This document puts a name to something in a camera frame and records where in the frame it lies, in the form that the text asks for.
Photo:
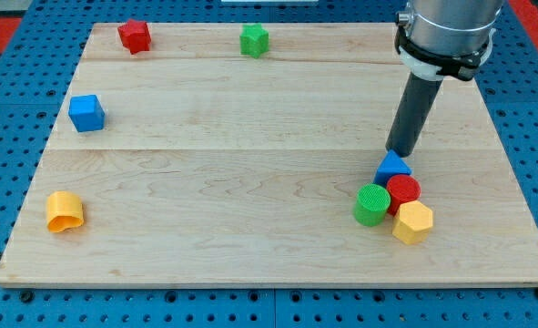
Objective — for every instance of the blue cube block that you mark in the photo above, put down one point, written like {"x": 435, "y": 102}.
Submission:
{"x": 86, "y": 113}

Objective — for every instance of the light wooden board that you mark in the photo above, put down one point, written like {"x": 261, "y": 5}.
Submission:
{"x": 218, "y": 170}

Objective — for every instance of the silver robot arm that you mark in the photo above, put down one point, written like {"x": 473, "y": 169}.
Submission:
{"x": 446, "y": 38}

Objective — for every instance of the yellow hexagon block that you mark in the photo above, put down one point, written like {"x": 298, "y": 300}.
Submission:
{"x": 412, "y": 222}

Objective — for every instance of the red star block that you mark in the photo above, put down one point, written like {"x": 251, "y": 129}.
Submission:
{"x": 135, "y": 36}

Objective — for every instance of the red cylinder block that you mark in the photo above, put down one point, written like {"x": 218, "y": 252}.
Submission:
{"x": 402, "y": 188}

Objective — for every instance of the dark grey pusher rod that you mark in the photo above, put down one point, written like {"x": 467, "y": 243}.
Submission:
{"x": 416, "y": 101}

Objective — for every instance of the green star block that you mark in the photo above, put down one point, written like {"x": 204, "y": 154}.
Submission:
{"x": 254, "y": 40}

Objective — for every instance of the green cylinder block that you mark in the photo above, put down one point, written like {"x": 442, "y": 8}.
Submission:
{"x": 371, "y": 205}

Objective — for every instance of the blue triangle block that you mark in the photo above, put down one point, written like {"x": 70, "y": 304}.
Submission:
{"x": 391, "y": 165}

